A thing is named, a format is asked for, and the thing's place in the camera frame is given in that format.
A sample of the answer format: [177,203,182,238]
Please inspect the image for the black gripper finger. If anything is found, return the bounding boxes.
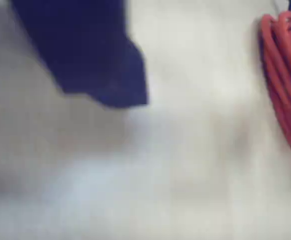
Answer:
[9,0,150,109]

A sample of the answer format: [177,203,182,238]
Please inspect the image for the red braided charging cable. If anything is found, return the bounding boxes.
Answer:
[259,11,291,158]

